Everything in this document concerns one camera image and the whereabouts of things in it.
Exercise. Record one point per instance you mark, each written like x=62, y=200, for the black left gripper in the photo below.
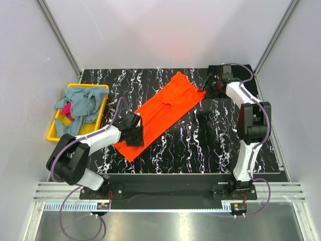
x=139, y=141

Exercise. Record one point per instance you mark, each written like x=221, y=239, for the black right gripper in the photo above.
x=209, y=93

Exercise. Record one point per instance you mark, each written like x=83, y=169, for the orange t-shirt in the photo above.
x=162, y=111

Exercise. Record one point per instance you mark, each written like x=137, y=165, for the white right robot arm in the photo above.
x=253, y=128

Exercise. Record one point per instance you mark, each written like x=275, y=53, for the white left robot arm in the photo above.
x=68, y=161

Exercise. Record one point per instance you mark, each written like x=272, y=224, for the folded black t-shirt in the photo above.
x=245, y=73

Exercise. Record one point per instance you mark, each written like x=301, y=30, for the yellow plastic bin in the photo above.
x=51, y=136

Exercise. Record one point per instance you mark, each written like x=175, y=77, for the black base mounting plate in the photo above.
x=168, y=188

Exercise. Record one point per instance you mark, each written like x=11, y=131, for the grey-blue crumpled t-shirt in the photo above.
x=85, y=107

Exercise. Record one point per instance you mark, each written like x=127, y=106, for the pink crumpled garment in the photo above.
x=66, y=111

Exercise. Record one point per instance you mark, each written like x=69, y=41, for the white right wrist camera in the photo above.
x=224, y=71

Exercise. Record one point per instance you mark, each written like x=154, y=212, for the aluminium frame rail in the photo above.
x=117, y=206

